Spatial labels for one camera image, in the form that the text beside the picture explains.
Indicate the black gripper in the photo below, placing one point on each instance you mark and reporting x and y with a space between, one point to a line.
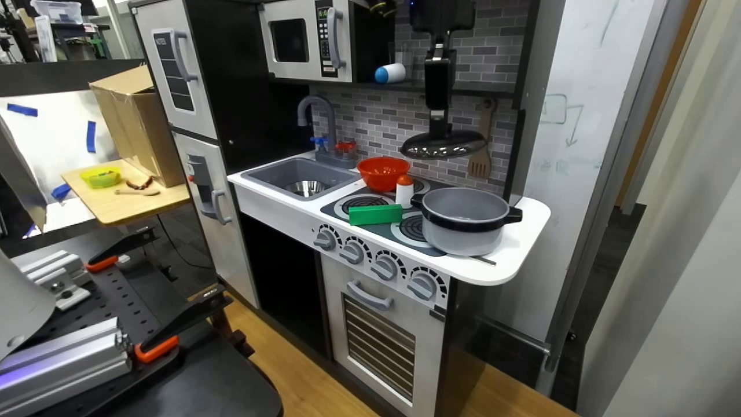
439 85

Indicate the black transparent pot lid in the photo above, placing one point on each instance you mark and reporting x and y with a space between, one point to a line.
450 144

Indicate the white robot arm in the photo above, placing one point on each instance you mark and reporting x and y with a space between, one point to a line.
440 19

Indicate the grey toy pot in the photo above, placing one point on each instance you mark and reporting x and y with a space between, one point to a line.
464 220

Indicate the blue white toy cup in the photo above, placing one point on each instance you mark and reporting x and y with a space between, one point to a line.
390 72

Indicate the orange plastic bowl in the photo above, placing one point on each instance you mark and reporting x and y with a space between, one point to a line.
381 174

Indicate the white toy kitchen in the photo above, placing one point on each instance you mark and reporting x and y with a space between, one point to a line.
564 71

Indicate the white orange toy bottle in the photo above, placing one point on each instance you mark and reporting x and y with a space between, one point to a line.
403 190

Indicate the toy microwave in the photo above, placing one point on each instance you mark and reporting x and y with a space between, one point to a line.
308 41

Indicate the grey toy sink basin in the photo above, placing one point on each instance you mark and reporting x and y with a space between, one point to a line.
282 174

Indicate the cardboard box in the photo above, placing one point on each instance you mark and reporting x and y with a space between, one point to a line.
136 126

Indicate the black orange clamp near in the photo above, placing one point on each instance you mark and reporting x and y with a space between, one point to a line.
205 308

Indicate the black orange clamp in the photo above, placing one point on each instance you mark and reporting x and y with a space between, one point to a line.
107 258
205 308

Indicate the wooden board shelf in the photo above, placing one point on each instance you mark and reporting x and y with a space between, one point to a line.
136 196

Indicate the black perforated workbench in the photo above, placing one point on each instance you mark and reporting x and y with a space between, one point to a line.
206 375

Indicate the yellow green small container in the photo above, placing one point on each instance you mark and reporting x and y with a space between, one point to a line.
103 176

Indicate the black orange clamp far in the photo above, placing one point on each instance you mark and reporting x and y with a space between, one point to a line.
107 258

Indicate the aluminium extrusion rail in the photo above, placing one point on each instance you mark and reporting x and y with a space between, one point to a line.
59 368

